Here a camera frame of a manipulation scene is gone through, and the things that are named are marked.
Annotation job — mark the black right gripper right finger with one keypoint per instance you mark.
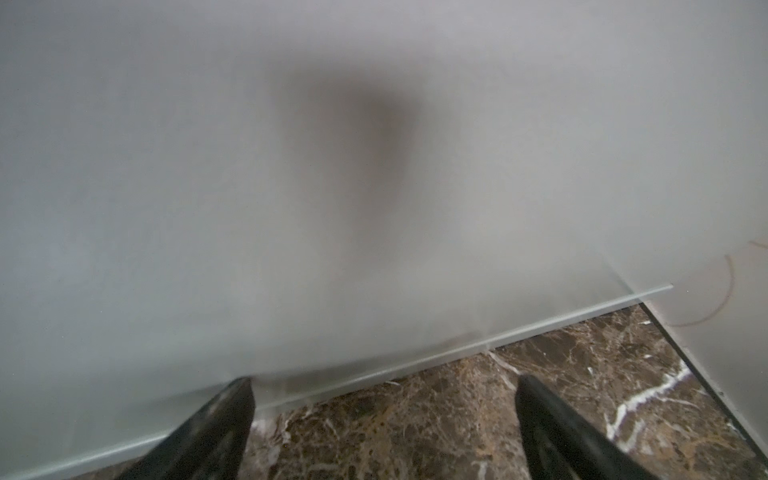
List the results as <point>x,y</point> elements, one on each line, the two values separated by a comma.
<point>560,444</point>

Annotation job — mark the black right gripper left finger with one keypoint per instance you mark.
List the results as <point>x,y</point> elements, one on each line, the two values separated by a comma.
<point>210,444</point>

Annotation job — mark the grey metal cabinet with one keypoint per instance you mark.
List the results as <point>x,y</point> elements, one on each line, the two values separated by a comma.
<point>316,194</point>

